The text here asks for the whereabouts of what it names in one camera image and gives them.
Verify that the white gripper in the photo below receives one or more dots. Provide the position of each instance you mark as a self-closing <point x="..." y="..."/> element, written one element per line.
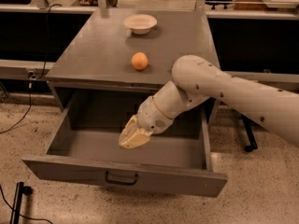
<point x="151" y="115"/>

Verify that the grey top drawer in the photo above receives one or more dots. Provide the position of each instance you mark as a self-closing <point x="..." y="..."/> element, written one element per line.
<point x="84" y="148"/>

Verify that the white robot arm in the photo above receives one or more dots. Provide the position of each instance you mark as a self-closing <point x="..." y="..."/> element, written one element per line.
<point x="194" y="80"/>

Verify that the grey drawer cabinet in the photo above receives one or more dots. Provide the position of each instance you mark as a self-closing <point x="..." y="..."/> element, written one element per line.
<point x="94" y="78"/>

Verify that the orange fruit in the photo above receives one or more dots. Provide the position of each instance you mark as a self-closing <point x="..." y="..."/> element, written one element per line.
<point x="139" y="61"/>

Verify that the white bowl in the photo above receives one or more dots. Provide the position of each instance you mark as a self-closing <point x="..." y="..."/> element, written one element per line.
<point x="140" y="24"/>

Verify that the black caster leg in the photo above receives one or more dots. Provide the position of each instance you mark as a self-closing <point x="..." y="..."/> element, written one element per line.
<point x="252" y="142"/>

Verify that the black stand leg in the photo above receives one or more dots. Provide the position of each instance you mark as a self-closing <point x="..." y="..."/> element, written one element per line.
<point x="15" y="207"/>

